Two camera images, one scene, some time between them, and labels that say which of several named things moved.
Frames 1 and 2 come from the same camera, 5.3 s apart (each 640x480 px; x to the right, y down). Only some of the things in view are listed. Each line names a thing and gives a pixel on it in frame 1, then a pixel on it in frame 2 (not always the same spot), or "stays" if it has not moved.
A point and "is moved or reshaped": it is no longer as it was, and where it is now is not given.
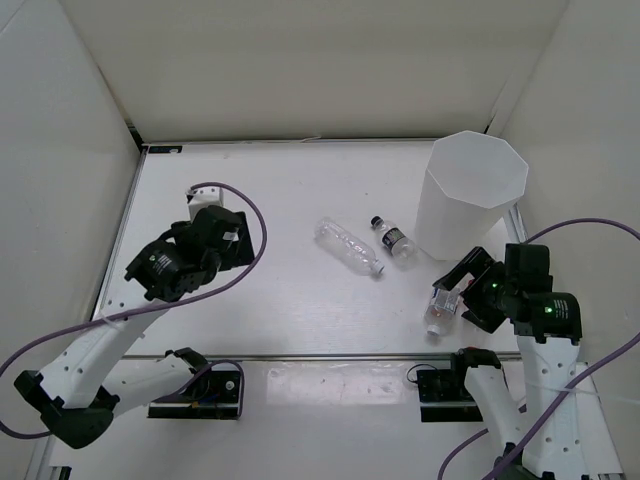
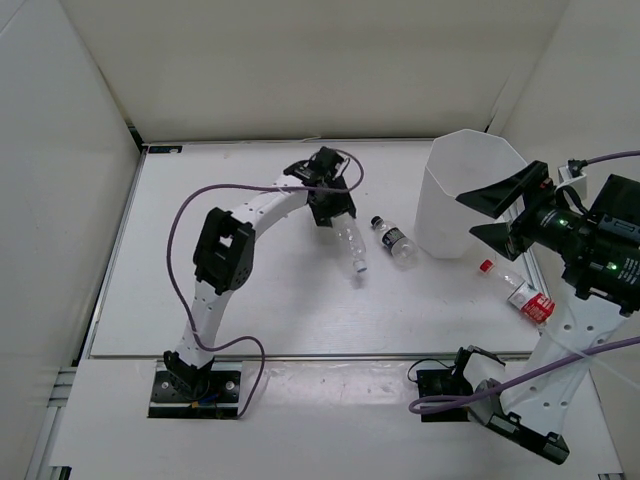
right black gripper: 478,263 -> 494,199
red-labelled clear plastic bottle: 442,307 is moved or reshaped
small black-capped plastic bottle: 392,238 stays
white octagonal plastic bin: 472,182 stays
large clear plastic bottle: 347,246 is moved or reshaped
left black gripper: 242,253 -> 343,202
